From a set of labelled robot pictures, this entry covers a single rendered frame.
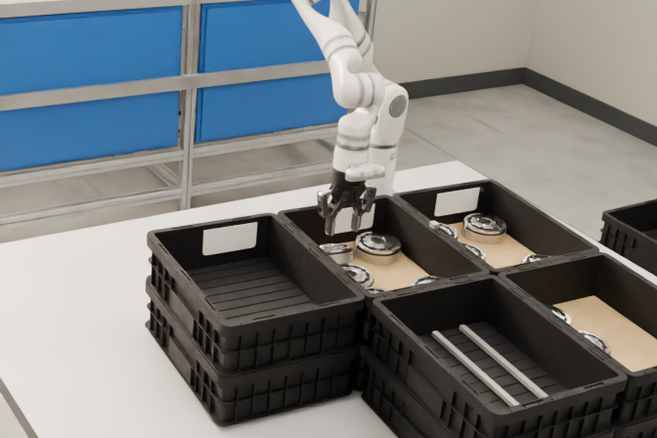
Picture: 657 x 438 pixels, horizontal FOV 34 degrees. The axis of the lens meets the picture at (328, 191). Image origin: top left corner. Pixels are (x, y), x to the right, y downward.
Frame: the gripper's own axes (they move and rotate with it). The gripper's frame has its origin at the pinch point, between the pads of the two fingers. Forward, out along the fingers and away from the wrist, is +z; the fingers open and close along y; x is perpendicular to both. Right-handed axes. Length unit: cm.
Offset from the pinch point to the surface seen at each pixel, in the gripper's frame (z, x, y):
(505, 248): 9.5, 6.0, -42.0
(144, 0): 3, -184, -24
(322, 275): 2.2, 14.1, 12.7
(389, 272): 9.7, 6.4, -9.4
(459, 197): 2.9, -9.3, -38.3
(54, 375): 23, 0, 63
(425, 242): 3.2, 7.3, -17.3
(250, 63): 31, -187, -70
